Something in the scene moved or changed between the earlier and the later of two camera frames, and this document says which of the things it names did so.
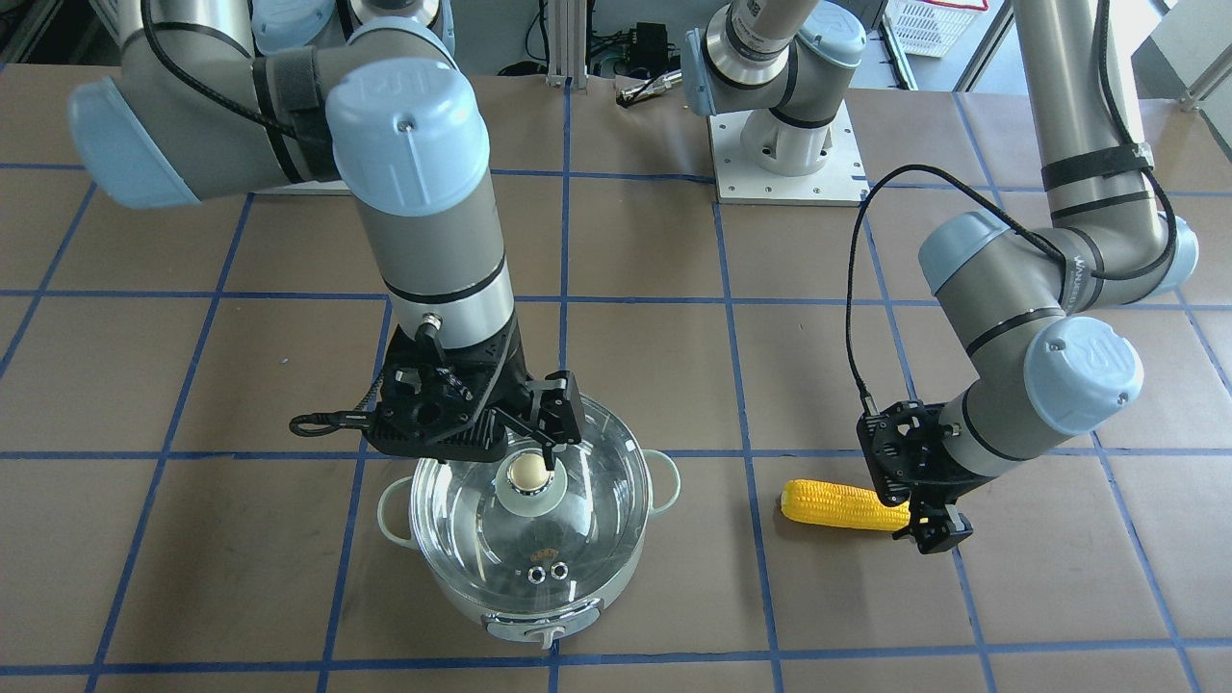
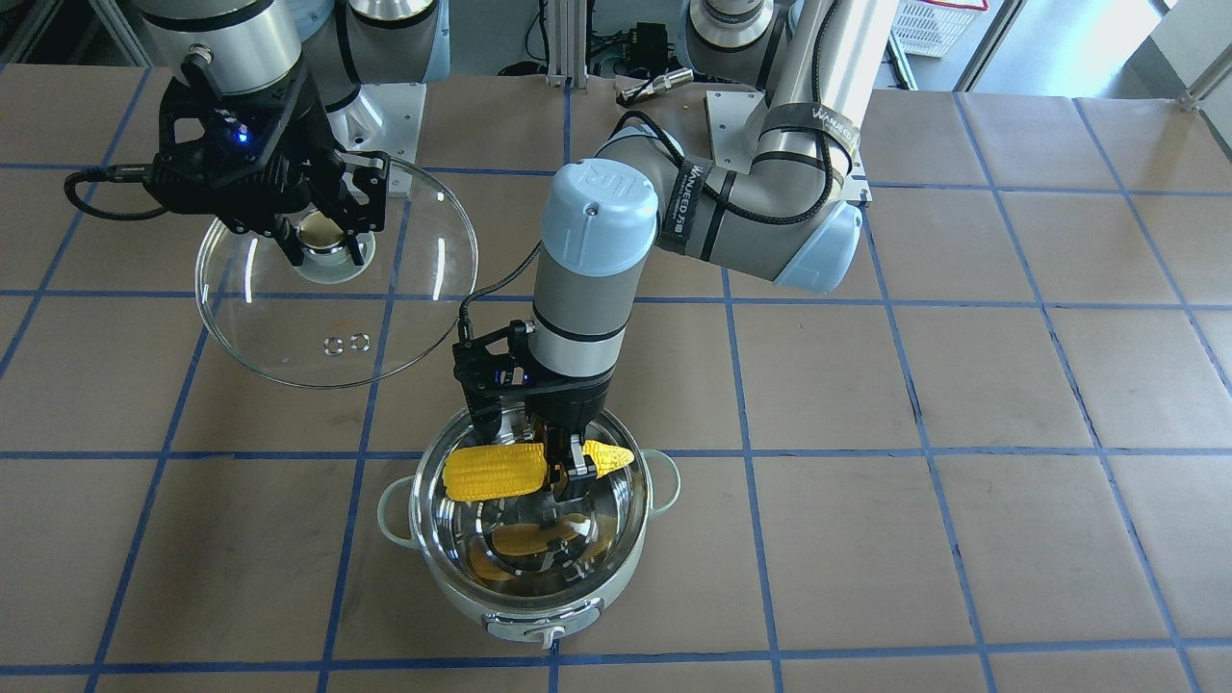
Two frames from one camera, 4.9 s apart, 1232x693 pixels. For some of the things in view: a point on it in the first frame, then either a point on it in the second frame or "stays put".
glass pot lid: x=511 y=535 → x=333 y=320
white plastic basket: x=931 y=28 stays put
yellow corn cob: x=842 y=504 → x=489 y=471
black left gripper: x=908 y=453 → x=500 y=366
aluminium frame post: x=567 y=43 stays put
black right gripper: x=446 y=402 → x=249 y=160
